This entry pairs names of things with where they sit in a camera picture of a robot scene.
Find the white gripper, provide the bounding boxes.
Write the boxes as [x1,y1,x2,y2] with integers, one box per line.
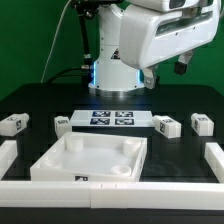
[119,3,220,89]

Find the white square tabletop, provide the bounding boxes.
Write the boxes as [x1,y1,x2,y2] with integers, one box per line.
[30,132,147,182]

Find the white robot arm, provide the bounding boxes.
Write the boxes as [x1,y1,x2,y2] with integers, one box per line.
[71,0,222,97]

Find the white right fence piece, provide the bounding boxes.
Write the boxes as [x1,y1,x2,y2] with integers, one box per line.
[204,142,224,184]

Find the white fence piece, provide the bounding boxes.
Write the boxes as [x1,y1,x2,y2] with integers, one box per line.
[0,140,18,180]
[204,142,224,184]

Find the white left fence piece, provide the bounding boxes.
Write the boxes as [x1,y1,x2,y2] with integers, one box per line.
[0,140,18,180]

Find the white front fence bar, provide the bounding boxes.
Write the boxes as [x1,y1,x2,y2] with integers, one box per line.
[0,181,224,210]

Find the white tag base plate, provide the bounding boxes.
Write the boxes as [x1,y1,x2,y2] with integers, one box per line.
[70,110,154,127]

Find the black cable bundle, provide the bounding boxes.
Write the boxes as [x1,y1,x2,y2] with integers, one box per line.
[44,0,101,84]

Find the white cable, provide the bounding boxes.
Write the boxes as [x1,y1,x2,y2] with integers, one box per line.
[40,0,73,84]

